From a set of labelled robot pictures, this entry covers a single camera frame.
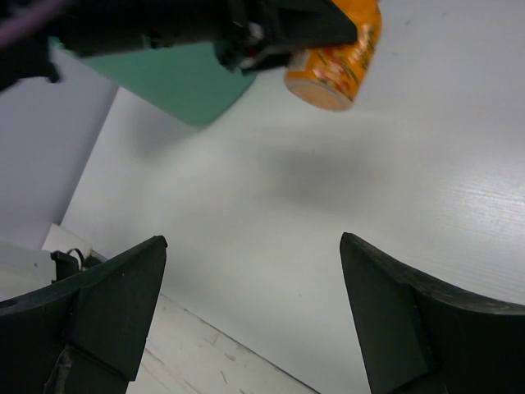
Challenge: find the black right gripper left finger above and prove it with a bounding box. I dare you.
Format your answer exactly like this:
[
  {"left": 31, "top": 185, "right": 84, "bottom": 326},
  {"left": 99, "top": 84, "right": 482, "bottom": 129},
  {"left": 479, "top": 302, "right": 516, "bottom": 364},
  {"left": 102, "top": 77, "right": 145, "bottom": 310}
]
[{"left": 1, "top": 236, "right": 167, "bottom": 393}]

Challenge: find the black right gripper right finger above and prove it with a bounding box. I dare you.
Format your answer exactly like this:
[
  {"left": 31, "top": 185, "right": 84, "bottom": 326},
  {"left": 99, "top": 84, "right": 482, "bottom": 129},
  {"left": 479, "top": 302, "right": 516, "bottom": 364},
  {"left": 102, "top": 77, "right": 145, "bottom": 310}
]
[{"left": 340, "top": 233, "right": 524, "bottom": 393}]

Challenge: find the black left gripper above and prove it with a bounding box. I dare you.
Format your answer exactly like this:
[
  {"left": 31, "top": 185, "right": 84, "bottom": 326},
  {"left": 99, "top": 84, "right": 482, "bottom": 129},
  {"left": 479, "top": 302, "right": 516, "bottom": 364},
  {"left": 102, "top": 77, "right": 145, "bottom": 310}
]
[{"left": 1, "top": 0, "right": 357, "bottom": 90}]

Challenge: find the orange bottle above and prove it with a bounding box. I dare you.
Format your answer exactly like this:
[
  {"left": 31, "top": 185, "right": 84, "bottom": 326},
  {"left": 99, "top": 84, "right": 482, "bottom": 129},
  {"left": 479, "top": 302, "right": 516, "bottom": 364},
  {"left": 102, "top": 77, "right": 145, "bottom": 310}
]
[{"left": 284, "top": 0, "right": 382, "bottom": 112}]

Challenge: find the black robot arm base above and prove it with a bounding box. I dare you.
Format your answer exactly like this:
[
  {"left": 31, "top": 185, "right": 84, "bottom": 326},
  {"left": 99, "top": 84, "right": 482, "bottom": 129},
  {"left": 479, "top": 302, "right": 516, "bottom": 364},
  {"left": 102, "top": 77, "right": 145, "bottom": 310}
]
[{"left": 51, "top": 248, "right": 107, "bottom": 283}]

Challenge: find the green plastic bin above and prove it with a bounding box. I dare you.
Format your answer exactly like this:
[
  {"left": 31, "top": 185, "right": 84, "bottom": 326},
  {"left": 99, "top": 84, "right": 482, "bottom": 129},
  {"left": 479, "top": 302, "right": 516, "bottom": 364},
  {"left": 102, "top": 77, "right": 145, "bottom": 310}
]
[{"left": 50, "top": 39, "right": 255, "bottom": 127}]

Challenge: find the purple cable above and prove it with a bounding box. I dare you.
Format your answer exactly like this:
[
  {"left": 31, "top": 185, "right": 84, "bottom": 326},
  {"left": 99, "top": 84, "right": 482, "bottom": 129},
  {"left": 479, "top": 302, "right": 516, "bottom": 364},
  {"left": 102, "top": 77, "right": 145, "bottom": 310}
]
[{"left": 0, "top": 0, "right": 73, "bottom": 50}]

